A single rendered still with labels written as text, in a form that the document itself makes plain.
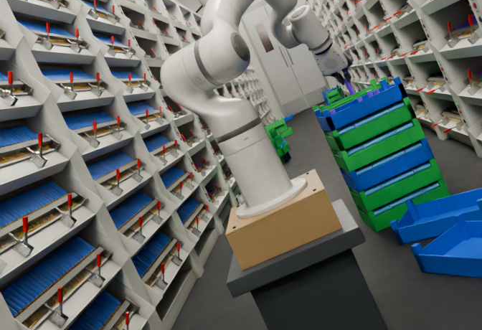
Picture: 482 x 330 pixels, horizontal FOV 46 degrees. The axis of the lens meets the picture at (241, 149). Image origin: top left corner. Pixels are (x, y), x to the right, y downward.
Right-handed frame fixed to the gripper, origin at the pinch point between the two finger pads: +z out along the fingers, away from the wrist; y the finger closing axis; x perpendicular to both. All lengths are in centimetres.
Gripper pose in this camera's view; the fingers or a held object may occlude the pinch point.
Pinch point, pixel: (343, 77)
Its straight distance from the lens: 216.7
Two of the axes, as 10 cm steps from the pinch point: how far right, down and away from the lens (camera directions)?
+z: 5.8, 6.5, 4.9
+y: 7.9, -3.2, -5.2
